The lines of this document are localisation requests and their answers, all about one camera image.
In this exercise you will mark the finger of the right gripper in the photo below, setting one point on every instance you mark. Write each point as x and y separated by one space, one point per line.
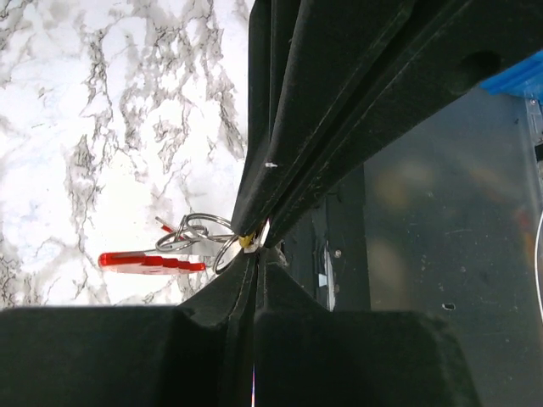
451 48
306 58

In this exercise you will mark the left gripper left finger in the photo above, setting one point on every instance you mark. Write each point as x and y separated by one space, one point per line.
197 353

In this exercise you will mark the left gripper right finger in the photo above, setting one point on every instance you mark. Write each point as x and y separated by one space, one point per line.
306 355

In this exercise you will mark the keyring with keys red tag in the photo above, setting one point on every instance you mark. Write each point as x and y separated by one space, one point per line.
199 243

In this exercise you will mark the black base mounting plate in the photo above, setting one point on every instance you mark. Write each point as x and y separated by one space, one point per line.
326 250

